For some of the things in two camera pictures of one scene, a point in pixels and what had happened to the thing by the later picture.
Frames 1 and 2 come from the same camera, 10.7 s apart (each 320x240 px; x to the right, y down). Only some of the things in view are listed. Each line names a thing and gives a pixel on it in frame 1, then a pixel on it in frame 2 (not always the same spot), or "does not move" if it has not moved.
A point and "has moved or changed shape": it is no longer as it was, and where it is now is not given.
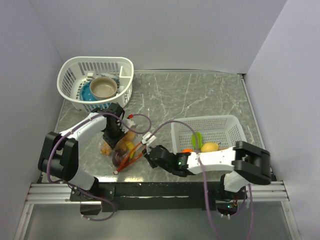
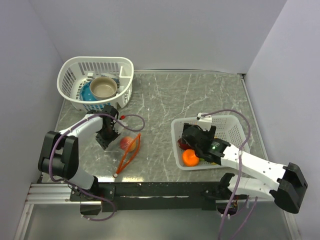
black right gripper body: (153, 164) → (210, 134)
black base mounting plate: (156, 196) does not move
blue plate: (85, 94) does not move
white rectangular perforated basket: (225, 130) does not move
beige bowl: (103, 87) does not move
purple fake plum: (117, 157) → (183, 146)
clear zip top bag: (126, 151) has moved or changed shape
